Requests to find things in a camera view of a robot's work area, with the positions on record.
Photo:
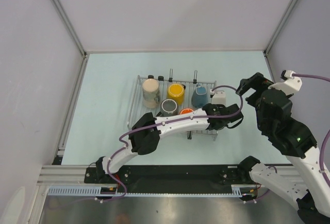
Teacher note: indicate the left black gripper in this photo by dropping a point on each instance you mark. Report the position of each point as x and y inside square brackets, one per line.
[219, 107]

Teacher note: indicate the yellow cup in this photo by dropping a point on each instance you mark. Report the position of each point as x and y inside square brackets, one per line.
[176, 92]

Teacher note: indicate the beige patterned cup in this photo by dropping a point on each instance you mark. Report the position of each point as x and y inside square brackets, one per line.
[151, 93]

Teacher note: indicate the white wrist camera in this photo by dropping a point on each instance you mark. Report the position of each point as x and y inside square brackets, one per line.
[218, 97]
[290, 85]

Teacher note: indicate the right grey cable duct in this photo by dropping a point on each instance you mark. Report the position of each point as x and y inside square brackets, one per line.
[246, 190]

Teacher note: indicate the grey cable duct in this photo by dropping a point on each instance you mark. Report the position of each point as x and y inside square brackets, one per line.
[246, 190]
[85, 191]

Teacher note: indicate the right aluminium frame post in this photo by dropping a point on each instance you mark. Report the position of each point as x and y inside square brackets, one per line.
[284, 19]

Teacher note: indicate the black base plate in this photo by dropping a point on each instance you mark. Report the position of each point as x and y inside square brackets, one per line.
[181, 179]

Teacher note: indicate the aluminium frame post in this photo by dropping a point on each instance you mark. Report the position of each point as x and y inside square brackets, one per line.
[284, 19]
[69, 26]

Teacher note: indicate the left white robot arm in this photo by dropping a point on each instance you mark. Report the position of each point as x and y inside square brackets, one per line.
[145, 135]

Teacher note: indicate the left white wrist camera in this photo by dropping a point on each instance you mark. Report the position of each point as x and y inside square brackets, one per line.
[218, 97]

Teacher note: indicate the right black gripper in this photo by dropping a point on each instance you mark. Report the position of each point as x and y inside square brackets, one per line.
[256, 81]

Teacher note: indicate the left aluminium frame post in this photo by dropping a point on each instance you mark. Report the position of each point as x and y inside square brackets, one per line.
[69, 26]

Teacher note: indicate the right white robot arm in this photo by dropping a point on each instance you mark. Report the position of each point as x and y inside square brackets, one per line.
[294, 140]

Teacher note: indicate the orange cup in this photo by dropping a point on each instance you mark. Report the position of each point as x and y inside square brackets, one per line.
[186, 111]

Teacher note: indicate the grey cup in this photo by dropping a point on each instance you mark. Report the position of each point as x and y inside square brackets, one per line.
[168, 108]

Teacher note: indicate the left grey cable duct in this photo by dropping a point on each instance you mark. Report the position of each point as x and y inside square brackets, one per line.
[85, 191]

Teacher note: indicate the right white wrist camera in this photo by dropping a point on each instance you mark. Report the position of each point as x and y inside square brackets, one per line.
[290, 85]

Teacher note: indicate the blue floral cup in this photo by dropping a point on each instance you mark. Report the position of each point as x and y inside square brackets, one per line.
[199, 97]

